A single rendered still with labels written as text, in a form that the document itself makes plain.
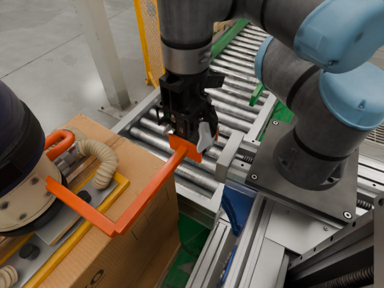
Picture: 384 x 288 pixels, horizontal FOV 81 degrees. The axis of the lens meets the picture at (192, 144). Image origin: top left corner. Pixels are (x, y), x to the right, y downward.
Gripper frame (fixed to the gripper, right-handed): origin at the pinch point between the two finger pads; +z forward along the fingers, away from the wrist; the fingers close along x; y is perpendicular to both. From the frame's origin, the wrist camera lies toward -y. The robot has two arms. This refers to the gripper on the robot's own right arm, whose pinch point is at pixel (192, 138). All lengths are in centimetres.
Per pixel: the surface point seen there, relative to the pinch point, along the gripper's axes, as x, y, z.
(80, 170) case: -26.4, 16.7, 13.2
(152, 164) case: -10.5, 4.8, 13.0
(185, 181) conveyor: -15, -18, 59
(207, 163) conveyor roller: -9, -29, 53
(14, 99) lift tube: -20.5, 20.4, -16.8
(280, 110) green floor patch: 4, -156, 107
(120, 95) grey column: -124, -75, 89
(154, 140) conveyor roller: -41, -27, 53
